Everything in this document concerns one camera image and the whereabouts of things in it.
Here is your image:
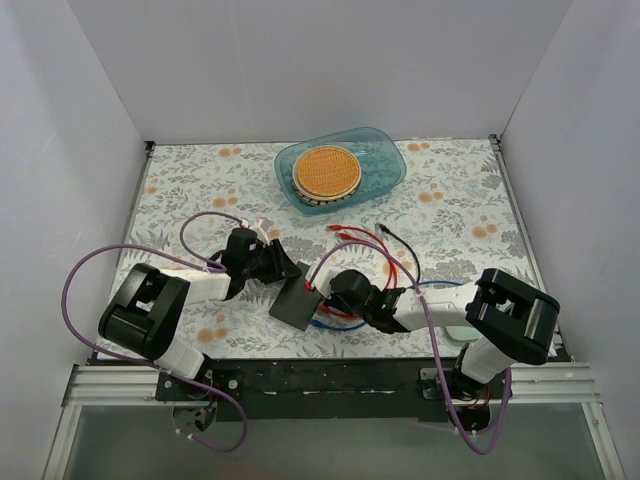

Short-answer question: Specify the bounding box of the teal plastic container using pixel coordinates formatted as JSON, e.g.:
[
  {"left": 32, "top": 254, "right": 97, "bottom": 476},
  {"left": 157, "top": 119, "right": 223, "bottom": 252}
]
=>
[{"left": 274, "top": 127, "right": 407, "bottom": 215}]

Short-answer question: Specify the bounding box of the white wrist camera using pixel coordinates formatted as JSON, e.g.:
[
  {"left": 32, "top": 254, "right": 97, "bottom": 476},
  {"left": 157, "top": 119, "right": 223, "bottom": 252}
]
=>
[
  {"left": 305, "top": 262, "right": 341, "bottom": 298},
  {"left": 241, "top": 218, "right": 272, "bottom": 244}
]

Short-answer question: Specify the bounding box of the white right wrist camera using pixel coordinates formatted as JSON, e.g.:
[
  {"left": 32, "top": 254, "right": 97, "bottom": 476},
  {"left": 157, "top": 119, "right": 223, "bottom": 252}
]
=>
[{"left": 305, "top": 262, "right": 341, "bottom": 298}]

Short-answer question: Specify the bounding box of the black ethernet cable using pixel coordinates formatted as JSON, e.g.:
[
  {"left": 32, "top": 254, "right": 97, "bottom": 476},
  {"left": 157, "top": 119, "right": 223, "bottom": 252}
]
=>
[{"left": 377, "top": 223, "right": 422, "bottom": 281}]

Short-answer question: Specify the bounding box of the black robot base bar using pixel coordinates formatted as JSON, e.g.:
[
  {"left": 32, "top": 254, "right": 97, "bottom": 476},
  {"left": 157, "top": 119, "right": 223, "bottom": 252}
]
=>
[{"left": 154, "top": 357, "right": 506, "bottom": 421}]

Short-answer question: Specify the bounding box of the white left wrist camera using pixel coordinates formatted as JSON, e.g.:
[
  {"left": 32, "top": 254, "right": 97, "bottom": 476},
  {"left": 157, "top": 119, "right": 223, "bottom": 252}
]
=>
[{"left": 241, "top": 218, "right": 272, "bottom": 244}]

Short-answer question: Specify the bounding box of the blue ethernet cable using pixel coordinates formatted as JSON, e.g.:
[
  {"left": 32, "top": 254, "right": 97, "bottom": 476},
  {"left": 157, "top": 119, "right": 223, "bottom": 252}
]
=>
[{"left": 309, "top": 279, "right": 476, "bottom": 332}]

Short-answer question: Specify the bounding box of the floral patterned table mat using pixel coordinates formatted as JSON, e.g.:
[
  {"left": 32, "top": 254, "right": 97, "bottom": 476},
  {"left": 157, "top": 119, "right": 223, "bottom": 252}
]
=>
[{"left": 118, "top": 139, "right": 535, "bottom": 359}]

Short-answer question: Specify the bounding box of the orange woven round coaster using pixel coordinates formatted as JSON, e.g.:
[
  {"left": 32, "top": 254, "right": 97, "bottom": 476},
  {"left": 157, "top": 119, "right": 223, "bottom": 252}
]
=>
[{"left": 292, "top": 146, "right": 362, "bottom": 198}]

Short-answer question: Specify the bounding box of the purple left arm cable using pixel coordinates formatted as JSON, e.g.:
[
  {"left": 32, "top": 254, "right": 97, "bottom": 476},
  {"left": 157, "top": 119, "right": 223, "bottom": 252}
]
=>
[{"left": 60, "top": 211, "right": 249, "bottom": 455}]

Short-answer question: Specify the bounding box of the long red ethernet cable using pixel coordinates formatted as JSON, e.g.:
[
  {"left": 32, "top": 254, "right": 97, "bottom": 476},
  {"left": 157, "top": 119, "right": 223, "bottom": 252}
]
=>
[{"left": 324, "top": 224, "right": 401, "bottom": 289}]

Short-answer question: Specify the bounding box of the black network switch box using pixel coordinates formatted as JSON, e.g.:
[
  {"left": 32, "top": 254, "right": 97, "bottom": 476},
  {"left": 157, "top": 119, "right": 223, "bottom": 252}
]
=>
[{"left": 269, "top": 262, "right": 321, "bottom": 332}]

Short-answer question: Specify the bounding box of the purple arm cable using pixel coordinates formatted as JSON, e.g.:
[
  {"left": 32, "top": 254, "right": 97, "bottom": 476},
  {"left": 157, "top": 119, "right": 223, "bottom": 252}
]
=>
[
  {"left": 304, "top": 242, "right": 514, "bottom": 456},
  {"left": 60, "top": 211, "right": 249, "bottom": 455}
]

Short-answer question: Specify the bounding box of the aluminium frame rail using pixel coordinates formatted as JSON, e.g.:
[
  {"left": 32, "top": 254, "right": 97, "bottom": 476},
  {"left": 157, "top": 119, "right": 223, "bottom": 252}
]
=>
[{"left": 43, "top": 362, "right": 625, "bottom": 479}]

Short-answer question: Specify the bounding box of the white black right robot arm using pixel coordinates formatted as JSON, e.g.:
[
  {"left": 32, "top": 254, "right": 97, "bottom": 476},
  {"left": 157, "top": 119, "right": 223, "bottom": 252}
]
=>
[{"left": 307, "top": 268, "right": 560, "bottom": 398}]

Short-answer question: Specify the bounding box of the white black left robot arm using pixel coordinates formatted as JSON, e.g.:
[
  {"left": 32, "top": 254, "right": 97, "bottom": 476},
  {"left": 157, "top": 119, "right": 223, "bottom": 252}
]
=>
[{"left": 98, "top": 228, "right": 301, "bottom": 400}]

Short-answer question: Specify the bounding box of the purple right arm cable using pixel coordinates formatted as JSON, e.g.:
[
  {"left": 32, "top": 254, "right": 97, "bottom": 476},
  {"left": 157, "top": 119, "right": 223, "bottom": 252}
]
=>
[{"left": 304, "top": 242, "right": 514, "bottom": 456}]

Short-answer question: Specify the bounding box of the short red ethernet cable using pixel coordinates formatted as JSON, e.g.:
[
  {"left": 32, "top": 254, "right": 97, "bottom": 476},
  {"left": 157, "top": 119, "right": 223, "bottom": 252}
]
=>
[{"left": 319, "top": 230, "right": 391, "bottom": 319}]

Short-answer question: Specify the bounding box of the light green square plate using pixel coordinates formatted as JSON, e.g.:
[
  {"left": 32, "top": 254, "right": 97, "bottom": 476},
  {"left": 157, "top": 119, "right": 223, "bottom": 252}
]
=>
[{"left": 445, "top": 326, "right": 481, "bottom": 343}]

